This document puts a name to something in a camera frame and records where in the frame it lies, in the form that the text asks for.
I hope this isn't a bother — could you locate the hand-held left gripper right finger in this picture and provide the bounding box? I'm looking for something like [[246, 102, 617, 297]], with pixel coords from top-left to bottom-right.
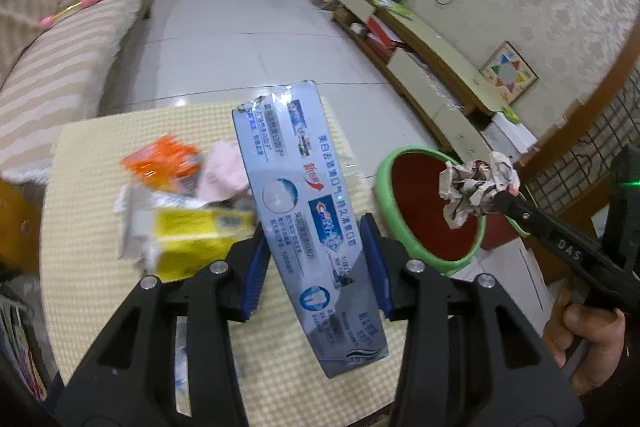
[[360, 212, 585, 427]]

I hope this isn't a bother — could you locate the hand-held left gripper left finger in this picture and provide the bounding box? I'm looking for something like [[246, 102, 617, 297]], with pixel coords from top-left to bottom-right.
[[54, 222, 274, 427]]

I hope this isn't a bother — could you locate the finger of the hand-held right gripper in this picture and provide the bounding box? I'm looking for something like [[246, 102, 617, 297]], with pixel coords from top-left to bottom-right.
[[492, 192, 609, 281]]

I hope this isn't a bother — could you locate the green rimmed bin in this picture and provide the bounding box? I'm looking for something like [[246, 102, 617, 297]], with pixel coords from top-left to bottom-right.
[[375, 146, 531, 278]]

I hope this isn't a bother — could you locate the milk carton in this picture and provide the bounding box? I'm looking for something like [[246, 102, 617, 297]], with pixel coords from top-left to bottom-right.
[[116, 184, 258, 282]]

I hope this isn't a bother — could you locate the paper ball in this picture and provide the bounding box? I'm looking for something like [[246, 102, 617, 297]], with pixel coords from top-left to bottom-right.
[[439, 152, 522, 229]]

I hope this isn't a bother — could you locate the grey toothpaste box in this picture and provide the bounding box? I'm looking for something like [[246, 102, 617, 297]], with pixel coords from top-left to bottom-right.
[[231, 79, 390, 379]]

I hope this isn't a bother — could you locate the blue white plastic bag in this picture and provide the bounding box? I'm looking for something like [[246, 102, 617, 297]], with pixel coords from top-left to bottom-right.
[[172, 314, 246, 413]]

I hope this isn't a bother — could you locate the person's right hand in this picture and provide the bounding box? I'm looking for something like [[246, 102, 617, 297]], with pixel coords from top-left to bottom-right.
[[542, 279, 628, 391]]

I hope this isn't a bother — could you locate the pink tissue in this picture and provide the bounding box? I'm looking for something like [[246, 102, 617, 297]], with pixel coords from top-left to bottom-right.
[[194, 141, 253, 202]]

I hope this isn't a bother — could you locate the orange plastic wrapper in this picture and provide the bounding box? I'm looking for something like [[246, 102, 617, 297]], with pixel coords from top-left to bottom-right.
[[121, 134, 203, 195]]

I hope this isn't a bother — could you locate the checkers game board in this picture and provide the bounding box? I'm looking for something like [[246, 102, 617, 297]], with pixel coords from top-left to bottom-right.
[[479, 40, 540, 104]]

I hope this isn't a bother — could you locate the wooden television cabinet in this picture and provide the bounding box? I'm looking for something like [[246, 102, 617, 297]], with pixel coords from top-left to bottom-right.
[[331, 0, 539, 158]]

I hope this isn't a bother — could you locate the beige striped sofa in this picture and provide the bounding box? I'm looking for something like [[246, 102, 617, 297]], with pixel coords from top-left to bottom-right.
[[0, 0, 156, 184]]

